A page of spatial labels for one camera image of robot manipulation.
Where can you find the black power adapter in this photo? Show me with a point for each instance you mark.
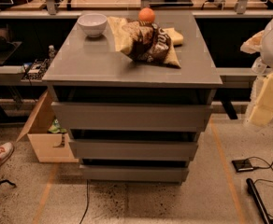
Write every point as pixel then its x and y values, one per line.
pixel 242 165

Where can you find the grey middle drawer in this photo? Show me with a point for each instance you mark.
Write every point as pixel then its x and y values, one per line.
pixel 137 151

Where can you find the black cylindrical pole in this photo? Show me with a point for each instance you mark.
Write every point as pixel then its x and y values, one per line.
pixel 258 201

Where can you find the grey drawer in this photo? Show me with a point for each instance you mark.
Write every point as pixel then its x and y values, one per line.
pixel 137 151
pixel 135 174
pixel 129 117

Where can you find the grey top drawer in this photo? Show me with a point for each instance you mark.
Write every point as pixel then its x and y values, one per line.
pixel 129 117

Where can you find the yellow sponge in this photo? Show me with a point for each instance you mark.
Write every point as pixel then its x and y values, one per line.
pixel 175 36

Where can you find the grey bottom drawer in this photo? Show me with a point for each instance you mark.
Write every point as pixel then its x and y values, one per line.
pixel 135 174

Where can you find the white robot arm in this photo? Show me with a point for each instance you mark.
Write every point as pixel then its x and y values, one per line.
pixel 261 42

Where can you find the white bowl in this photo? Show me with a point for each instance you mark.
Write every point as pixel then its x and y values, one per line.
pixel 92 24

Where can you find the orange fruit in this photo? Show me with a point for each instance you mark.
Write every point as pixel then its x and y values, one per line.
pixel 146 14

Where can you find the green bag in box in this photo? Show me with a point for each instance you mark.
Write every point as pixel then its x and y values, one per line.
pixel 56 127

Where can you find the brown chip bag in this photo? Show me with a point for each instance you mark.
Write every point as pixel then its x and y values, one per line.
pixel 143 41

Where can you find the cardboard box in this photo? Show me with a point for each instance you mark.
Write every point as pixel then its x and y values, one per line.
pixel 48 147

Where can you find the tray of small parts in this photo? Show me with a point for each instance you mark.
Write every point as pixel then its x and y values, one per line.
pixel 35 70

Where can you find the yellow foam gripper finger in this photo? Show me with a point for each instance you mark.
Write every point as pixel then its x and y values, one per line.
pixel 260 108

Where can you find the grey drawer cabinet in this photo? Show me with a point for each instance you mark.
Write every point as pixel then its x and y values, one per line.
pixel 89 70

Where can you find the small clear bottle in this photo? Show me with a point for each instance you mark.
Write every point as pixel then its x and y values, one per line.
pixel 52 52

